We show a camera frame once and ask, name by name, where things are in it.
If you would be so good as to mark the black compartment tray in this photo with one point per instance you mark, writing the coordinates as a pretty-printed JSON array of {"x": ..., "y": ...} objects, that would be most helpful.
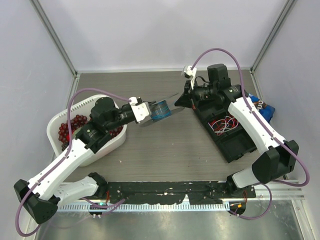
[{"x": 226, "y": 132}]

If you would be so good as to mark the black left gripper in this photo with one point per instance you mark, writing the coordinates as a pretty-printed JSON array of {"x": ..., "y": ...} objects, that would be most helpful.
[{"x": 150, "y": 103}]

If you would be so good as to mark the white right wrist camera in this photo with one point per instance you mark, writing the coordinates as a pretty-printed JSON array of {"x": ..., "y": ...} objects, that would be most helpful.
[{"x": 189, "y": 72}]

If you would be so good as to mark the grey perforated cable spool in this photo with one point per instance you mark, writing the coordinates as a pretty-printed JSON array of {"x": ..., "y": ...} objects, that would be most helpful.
[{"x": 161, "y": 109}]

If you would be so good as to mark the white slotted cable duct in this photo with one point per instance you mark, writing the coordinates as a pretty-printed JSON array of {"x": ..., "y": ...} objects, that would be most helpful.
[{"x": 185, "y": 206}]

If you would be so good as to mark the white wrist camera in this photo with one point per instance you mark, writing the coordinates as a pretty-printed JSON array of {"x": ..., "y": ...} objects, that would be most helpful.
[
  {"x": 189, "y": 72},
  {"x": 141, "y": 109}
]

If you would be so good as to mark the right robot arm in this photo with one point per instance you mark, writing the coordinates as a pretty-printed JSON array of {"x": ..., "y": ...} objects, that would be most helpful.
[{"x": 277, "y": 155}]

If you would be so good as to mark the blue Doritos chip bag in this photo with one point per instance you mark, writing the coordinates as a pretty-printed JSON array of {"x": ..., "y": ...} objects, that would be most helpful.
[{"x": 267, "y": 111}]

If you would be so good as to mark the aluminium frame post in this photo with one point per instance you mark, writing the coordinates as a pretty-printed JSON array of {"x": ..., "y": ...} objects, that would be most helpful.
[
  {"x": 280, "y": 20},
  {"x": 36, "y": 4}
]

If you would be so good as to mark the left aluminium frame post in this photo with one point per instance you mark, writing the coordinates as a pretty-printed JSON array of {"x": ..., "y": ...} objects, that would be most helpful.
[{"x": 36, "y": 4}]

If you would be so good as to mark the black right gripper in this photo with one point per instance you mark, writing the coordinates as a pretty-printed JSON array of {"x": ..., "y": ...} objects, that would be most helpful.
[{"x": 187, "y": 100}]

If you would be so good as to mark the white plastic fruit basket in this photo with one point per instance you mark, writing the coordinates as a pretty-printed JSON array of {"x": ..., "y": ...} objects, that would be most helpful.
[{"x": 82, "y": 108}]

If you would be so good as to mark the dark red grape bunch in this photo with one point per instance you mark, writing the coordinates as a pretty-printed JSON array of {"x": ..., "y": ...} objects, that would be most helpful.
[{"x": 77, "y": 122}]

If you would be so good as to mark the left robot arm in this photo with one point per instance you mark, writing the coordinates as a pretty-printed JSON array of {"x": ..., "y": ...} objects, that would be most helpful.
[{"x": 42, "y": 195}]

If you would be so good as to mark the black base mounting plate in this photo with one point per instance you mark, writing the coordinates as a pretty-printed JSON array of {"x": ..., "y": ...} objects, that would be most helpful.
[{"x": 172, "y": 192}]

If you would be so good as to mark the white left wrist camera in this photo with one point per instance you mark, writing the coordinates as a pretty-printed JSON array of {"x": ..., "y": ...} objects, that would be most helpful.
[{"x": 141, "y": 109}]

